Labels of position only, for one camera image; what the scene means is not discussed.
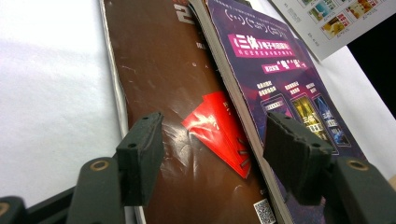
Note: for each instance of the white table cover board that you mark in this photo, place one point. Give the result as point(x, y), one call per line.
point(46, 93)

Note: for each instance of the white picture grid book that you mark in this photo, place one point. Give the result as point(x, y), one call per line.
point(336, 18)

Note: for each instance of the dark glossy magazine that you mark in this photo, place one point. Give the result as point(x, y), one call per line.
point(162, 62)

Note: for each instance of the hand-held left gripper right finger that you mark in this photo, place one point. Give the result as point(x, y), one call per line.
point(299, 161)

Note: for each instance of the purple and brown cover book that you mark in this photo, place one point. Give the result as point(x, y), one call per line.
point(230, 102)
point(267, 71)

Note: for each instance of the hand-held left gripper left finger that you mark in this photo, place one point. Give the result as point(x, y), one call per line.
point(140, 155)

